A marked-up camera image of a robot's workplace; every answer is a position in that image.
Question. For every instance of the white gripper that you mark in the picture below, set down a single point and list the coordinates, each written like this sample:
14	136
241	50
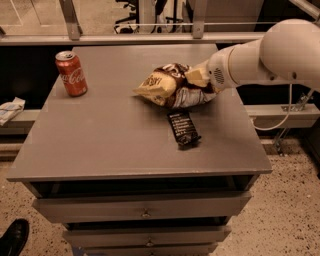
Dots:
216	72

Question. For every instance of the brown chip bag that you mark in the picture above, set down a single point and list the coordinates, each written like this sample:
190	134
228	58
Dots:
167	86

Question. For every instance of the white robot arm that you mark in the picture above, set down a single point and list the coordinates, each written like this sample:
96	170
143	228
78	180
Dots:
288	53

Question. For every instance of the black rxbar chocolate wrapper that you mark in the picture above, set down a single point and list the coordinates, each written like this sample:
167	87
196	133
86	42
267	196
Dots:
183	128

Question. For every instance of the black office chair base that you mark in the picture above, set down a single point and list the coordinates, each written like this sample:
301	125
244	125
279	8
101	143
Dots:
141	17

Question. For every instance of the grey drawer cabinet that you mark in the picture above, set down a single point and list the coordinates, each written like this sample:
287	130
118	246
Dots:
110	142

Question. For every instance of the red coca-cola can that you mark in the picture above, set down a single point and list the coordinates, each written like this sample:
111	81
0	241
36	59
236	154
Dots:
71	73

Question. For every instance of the top grey drawer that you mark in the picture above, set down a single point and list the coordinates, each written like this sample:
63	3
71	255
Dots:
142	207

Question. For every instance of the grey drawer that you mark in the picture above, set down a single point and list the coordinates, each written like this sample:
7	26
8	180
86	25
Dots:
172	250
142	207
147	237

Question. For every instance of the middle grey drawer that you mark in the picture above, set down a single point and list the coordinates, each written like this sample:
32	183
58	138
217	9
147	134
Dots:
147	237

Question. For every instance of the white folded cloth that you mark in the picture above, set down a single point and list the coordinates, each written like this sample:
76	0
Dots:
9	110

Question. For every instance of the bottom grey drawer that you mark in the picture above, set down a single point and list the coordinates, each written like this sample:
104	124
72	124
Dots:
172	250

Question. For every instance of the black shoe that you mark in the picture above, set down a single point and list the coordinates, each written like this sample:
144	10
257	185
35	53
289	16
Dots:
14	239

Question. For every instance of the metal railing frame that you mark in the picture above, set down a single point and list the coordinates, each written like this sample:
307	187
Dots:
91	22

